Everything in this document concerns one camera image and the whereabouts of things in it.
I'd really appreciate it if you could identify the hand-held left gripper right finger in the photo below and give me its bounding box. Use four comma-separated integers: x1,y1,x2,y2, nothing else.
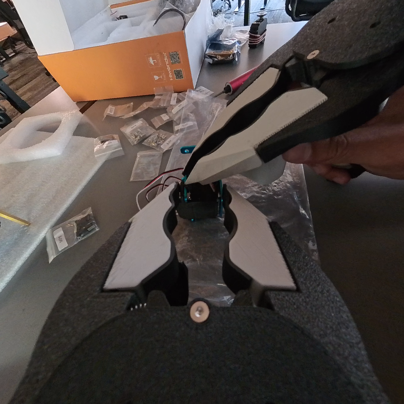
222,187,298,307

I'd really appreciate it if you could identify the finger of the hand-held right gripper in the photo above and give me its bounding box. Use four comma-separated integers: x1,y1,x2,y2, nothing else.
182,67,283,184
186,86,328,186

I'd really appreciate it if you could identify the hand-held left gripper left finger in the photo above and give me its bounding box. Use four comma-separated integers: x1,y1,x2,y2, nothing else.
101,182,177,291

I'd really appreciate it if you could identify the black servo with blue mount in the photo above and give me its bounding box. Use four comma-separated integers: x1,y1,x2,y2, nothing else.
175,178,226,223

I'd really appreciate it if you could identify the person's right hand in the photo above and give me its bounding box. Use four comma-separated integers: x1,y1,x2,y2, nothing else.
282,92,404,185

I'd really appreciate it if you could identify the red electric screwdriver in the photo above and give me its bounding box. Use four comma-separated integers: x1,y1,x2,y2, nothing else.
214,67,258,99

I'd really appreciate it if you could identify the large clear plastic bag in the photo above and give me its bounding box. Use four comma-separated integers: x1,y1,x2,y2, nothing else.
166,133,319,308

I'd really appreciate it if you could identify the dark packet of parts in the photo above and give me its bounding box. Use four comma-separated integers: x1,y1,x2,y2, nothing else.
204,28,243,66

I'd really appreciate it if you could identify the clear bag with black parts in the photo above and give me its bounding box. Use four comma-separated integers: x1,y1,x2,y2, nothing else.
46,207,100,263

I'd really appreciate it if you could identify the black office chair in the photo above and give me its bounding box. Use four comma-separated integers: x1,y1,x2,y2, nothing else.
285,0,326,23

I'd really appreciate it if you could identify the pile of small screw bags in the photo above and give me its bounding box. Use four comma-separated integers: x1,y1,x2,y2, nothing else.
94,85,228,182

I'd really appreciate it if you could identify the white foam sheet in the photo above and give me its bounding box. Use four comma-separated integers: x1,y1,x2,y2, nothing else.
0,112,109,292

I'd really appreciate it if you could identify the white foam box insert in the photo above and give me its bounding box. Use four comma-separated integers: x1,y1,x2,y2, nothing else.
71,0,202,45

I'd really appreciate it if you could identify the orange cardboard box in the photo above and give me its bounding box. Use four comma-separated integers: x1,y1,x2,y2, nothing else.
13,0,212,102

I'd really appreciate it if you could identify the black servo with wound wire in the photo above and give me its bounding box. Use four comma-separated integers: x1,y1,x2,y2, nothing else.
247,13,269,49

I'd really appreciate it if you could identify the black curved cable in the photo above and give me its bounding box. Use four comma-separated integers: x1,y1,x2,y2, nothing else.
152,8,187,31

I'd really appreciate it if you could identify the white foam frame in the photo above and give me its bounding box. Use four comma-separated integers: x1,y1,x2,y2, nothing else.
0,111,83,164

